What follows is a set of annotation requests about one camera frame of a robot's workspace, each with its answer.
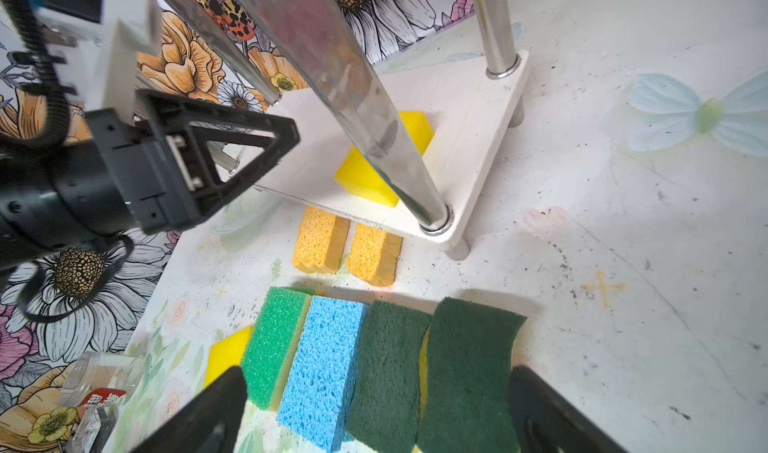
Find orange cellulose sponge right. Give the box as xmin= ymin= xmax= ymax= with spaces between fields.
xmin=346 ymin=223 xmax=403 ymax=287

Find orange cellulose sponge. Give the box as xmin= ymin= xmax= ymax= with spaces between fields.
xmin=346 ymin=223 xmax=403 ymax=287
xmin=292 ymin=206 xmax=350 ymax=274

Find dark green scouring sponge left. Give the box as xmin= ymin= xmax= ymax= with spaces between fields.
xmin=345 ymin=301 xmax=431 ymax=452

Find yellow sponge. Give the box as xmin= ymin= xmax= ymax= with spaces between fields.
xmin=204 ymin=326 xmax=253 ymax=387
xmin=334 ymin=110 xmax=436 ymax=209

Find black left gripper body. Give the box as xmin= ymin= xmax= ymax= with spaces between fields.
xmin=1 ymin=109 xmax=198 ymax=261

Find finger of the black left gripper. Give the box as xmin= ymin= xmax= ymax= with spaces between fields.
xmin=137 ymin=89 xmax=300 ymax=219

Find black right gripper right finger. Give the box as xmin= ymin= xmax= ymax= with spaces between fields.
xmin=507 ymin=365 xmax=624 ymax=453

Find white two-tier shelf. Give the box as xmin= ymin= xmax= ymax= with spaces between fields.
xmin=140 ymin=0 xmax=532 ymax=262

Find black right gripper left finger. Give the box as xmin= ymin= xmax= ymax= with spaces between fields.
xmin=133 ymin=366 xmax=247 ymax=453

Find orange cellulose sponge left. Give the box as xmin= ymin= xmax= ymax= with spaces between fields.
xmin=292 ymin=206 xmax=350 ymax=274

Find dark green scouring sponge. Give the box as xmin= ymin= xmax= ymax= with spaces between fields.
xmin=345 ymin=301 xmax=431 ymax=452
xmin=417 ymin=298 xmax=526 ymax=452

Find small white square clock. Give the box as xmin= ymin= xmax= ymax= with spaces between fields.
xmin=64 ymin=406 xmax=117 ymax=453

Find green scrub sponge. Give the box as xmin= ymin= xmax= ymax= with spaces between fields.
xmin=240 ymin=287 xmax=312 ymax=412

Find dark green scouring sponge right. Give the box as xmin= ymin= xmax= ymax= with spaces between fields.
xmin=417 ymin=298 xmax=526 ymax=452

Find blue cellulose sponge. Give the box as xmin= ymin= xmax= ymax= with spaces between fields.
xmin=277 ymin=296 xmax=367 ymax=452

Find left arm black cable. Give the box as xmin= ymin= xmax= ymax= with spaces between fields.
xmin=0 ymin=0 xmax=136 ymax=325

